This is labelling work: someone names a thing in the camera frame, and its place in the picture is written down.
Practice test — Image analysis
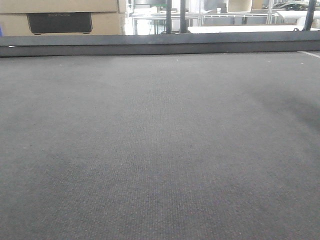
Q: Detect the black slanted post right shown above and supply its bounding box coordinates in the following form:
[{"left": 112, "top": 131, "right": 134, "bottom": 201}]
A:
[{"left": 303, "top": 0, "right": 317, "bottom": 31}]

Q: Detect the black vertical post left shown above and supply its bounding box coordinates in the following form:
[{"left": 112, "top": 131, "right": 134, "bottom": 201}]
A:
[{"left": 165, "top": 0, "right": 172, "bottom": 34}]

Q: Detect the grey table edge rail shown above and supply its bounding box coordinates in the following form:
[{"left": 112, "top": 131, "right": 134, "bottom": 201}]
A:
[{"left": 0, "top": 31, "right": 320, "bottom": 57}]

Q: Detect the cardboard box with black print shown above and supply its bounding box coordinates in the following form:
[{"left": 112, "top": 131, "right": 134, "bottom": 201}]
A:
[{"left": 0, "top": 0, "right": 127, "bottom": 37}]

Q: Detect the black vertical post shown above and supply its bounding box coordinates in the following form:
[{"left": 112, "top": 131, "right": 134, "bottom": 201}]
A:
[
  {"left": 165, "top": 0, "right": 172, "bottom": 34},
  {"left": 180, "top": 0, "right": 187, "bottom": 34}
]

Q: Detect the white background table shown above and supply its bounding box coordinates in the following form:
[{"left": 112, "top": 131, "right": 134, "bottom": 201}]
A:
[{"left": 188, "top": 24, "right": 304, "bottom": 34}]

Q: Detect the black vertical post middle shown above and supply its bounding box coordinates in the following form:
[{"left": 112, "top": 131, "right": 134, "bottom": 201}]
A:
[{"left": 180, "top": 0, "right": 187, "bottom": 34}]

